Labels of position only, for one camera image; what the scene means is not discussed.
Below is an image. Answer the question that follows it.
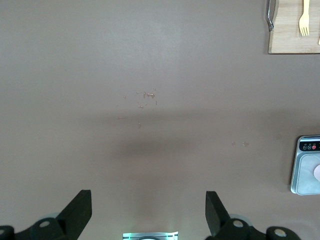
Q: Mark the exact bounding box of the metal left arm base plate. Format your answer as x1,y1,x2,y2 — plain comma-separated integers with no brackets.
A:
122,231,180,240

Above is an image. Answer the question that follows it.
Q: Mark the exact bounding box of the silver digital kitchen scale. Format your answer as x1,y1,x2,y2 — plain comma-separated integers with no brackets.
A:
289,134,320,196

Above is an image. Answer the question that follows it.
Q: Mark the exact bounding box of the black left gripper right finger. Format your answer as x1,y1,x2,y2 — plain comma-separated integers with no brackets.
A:
205,191,301,240

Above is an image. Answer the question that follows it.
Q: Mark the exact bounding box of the yellow plastic fork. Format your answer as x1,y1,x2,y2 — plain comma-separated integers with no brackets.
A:
298,0,311,37

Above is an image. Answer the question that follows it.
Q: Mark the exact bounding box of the wooden cutting board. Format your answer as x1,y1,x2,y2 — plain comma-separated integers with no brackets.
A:
268,0,320,55

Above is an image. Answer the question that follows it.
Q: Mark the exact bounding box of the metal cutting board handle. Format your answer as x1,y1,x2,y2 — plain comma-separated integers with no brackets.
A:
264,0,279,32

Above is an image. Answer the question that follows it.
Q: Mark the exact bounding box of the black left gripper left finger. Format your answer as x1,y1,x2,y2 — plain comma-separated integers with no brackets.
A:
0,189,93,240

